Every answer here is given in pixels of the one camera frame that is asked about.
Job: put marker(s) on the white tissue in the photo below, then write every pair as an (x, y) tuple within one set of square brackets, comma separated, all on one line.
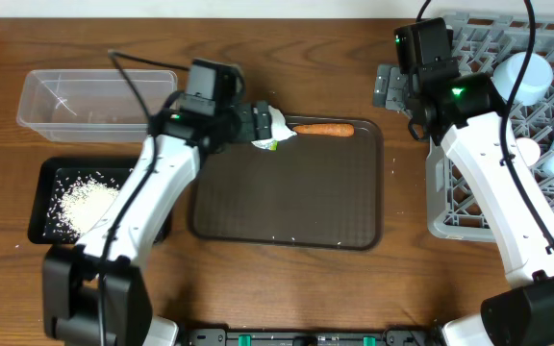
[(279, 129)]

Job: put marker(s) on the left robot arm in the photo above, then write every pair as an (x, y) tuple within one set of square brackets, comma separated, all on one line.
[(94, 293)]

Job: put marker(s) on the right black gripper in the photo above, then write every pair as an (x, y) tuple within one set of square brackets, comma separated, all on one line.
[(390, 89)]

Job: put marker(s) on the light blue bowl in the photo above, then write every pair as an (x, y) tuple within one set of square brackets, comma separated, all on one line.
[(535, 83)]

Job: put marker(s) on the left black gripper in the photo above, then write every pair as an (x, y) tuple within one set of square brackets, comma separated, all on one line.
[(251, 130)]

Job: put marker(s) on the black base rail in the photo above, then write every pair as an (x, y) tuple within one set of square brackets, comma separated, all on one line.
[(390, 337)]

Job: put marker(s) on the black waste tray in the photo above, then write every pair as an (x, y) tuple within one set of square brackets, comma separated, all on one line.
[(120, 167)]

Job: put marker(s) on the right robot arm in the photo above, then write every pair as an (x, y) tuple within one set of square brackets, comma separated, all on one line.
[(461, 115)]

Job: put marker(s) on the white pink cup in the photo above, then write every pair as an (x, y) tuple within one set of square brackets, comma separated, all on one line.
[(529, 150)]

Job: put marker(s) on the grey dishwasher rack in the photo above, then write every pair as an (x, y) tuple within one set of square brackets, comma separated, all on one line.
[(480, 43)]

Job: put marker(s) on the dark brown serving tray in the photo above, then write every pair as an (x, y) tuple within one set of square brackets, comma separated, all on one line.
[(312, 191)]

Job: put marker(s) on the green snack wrapper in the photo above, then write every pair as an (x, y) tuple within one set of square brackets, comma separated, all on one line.
[(266, 144)]

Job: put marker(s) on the orange carrot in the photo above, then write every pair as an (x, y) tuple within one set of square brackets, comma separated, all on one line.
[(326, 129)]

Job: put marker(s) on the clear plastic bin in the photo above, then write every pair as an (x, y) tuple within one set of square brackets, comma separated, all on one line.
[(80, 105)]

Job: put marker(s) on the white rice pile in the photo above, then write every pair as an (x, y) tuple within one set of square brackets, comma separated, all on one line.
[(78, 200)]

